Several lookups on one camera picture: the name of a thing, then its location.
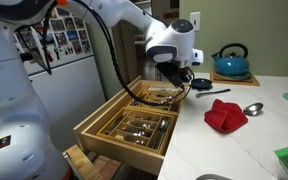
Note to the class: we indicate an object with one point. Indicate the steel cutlery piece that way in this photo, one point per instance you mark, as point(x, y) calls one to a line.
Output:
point(134, 140)
point(140, 125)
point(135, 132)

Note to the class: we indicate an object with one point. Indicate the red cloth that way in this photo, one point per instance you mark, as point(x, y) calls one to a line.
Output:
point(225, 116)

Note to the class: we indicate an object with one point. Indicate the white light switch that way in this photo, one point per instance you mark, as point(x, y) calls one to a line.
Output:
point(195, 21)

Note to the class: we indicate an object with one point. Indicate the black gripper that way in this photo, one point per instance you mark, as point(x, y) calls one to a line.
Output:
point(175, 73)

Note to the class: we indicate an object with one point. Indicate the small black dish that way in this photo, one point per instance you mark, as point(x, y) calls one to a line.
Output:
point(201, 83)

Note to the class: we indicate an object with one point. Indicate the steel tablespoon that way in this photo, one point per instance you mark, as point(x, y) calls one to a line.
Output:
point(254, 108)

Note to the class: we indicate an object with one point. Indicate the steel serving spoon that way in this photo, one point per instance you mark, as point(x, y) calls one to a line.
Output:
point(164, 125)

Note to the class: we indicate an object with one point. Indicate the photo fridge magnet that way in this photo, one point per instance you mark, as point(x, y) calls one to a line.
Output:
point(60, 38)
point(77, 47)
point(57, 25)
point(79, 23)
point(83, 35)
point(72, 35)
point(69, 23)
point(86, 45)

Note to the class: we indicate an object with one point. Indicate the light wooden drawer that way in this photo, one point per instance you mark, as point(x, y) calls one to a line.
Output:
point(117, 153)

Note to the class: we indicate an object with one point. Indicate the white refrigerator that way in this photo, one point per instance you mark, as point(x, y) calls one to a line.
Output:
point(70, 93)

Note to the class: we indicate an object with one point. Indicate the square wooden trivet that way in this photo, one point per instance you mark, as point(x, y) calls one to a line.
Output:
point(254, 81)

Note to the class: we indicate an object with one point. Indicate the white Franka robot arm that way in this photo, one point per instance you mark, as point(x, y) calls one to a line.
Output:
point(17, 100)

